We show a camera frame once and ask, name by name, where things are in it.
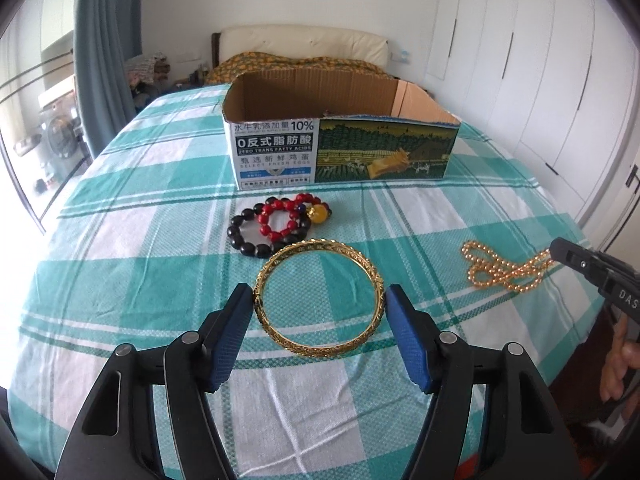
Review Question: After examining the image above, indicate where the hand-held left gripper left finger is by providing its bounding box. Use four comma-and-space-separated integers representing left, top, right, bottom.
57, 282, 256, 480

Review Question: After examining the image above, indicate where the printed cardboard box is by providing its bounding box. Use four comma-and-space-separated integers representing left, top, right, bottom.
220, 71, 462, 192

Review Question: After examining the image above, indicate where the pile of clothes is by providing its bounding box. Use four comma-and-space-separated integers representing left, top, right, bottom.
122, 55, 174, 96

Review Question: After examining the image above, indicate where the washing machine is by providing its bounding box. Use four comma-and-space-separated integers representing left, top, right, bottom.
37, 92, 94, 182

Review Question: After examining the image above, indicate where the white wardrobe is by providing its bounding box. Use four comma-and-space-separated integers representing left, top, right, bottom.
425, 0, 640, 222

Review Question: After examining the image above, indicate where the person's right hand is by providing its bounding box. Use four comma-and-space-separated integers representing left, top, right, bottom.
600, 317, 640, 407

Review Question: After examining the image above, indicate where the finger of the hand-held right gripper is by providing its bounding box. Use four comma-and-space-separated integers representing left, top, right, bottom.
549, 237, 608, 282

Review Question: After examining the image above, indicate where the gold bangle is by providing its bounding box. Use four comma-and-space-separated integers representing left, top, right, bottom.
253, 239, 387, 359

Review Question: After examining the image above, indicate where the cream padded headboard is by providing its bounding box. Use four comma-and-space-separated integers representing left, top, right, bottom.
212, 26, 391, 69

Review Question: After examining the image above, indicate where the blue curtain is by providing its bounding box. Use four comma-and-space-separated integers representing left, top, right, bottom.
74, 0, 146, 162

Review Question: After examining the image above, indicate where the teal checked tablecloth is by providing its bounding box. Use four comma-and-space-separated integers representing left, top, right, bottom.
20, 82, 621, 480

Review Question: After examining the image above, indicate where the yellow floral bedspread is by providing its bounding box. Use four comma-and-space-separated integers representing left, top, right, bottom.
205, 51, 389, 86

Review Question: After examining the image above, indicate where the red bead bracelet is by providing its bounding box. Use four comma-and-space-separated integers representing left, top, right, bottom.
257, 192, 309, 244

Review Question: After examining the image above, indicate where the glass sliding door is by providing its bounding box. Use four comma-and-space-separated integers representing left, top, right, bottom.
0, 0, 81, 232

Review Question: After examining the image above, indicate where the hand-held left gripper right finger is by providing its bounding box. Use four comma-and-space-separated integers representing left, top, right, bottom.
385, 284, 583, 480

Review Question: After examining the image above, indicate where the black bead bracelet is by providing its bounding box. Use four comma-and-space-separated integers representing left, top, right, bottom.
227, 199, 334, 261

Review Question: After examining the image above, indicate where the golden bead necklace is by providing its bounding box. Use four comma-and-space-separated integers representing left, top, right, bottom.
461, 240, 559, 294

